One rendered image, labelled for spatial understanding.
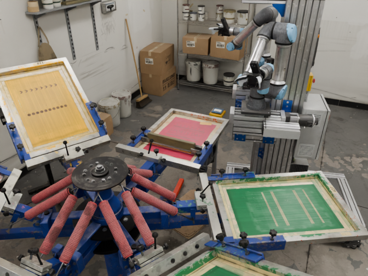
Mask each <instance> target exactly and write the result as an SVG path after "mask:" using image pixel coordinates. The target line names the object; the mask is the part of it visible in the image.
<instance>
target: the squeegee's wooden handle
mask: <svg viewBox="0 0 368 276"><path fill-rule="evenodd" d="M147 137H148V138H149V141H150V139H153V140H154V142H158V143H162V144H165V145H169V146H174V147H178V148H182V149H185V150H189V151H191V148H192V149H196V143H195V142H190V141H186V140H182V139H177V138H174V137H170V136H165V135H161V134H156V133H152V132H148V133H147Z"/></svg>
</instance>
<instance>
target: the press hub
mask: <svg viewBox="0 0 368 276"><path fill-rule="evenodd" d="M128 172H129V169H128V166H127V164H126V163H125V162H124V161H123V160H121V159H119V158H115V157H96V158H92V159H89V160H86V161H84V162H82V163H81V164H79V165H78V166H77V167H76V168H75V169H74V170H73V172H72V175H71V179H72V182H73V184H74V185H75V186H76V187H77V188H79V189H82V190H84V191H91V192H95V195H94V199H95V197H96V195H97V191H100V193H99V194H100V196H101V198H102V200H108V202H109V204H110V206H111V208H112V210H113V212H114V215H115V217H116V219H117V220H119V221H120V222H121V224H122V225H123V226H124V228H125V229H126V230H127V231H128V233H129V234H130V236H131V237H132V238H133V240H134V241H136V240H137V238H138V237H139V235H140V232H139V230H138V228H137V227H135V226H136V224H135V222H134V220H133V218H132V216H131V215H125V216H123V212H124V208H127V206H126V204H125V202H124V201H123V202H122V201H121V200H120V199H118V198H117V195H118V194H119V193H120V192H117V191H112V190H111V188H113V187H115V186H117V185H119V184H120V183H122V182H123V181H124V180H125V178H126V177H127V175H128ZM90 201H91V202H93V201H92V199H91V198H90V197H89V198H88V199H86V200H85V201H83V202H82V203H81V204H80V205H79V206H78V207H77V209H76V210H75V211H81V210H84V209H85V207H86V205H87V203H88V202H90ZM100 202H101V199H100V197H99V195H98V197H97V199H96V201H95V203H96V204H97V208H96V210H95V212H94V214H93V216H92V218H91V220H90V222H89V224H88V226H89V225H90V224H91V223H92V222H93V221H94V222H95V223H98V224H101V225H102V226H101V227H100V228H99V229H98V230H97V231H96V232H95V234H94V235H93V236H92V237H91V238H90V240H93V241H102V242H101V243H100V244H99V245H98V246H97V247H96V249H95V250H94V251H93V253H94V254H97V255H104V257H105V262H106V268H107V274H108V276H127V270H125V271H124V270H123V269H122V267H121V266H120V263H119V257H118V250H119V249H118V247H117V245H116V244H115V242H114V241H113V239H114V237H113V235H112V233H111V231H110V228H109V226H108V224H107V222H106V220H105V218H104V216H103V214H102V212H101V210H100V208H99V203H100ZM78 221H79V219H72V223H73V227H74V228H75V227H76V225H77V223H78ZM88 226H87V227H88ZM134 227H135V228H134Z"/></svg>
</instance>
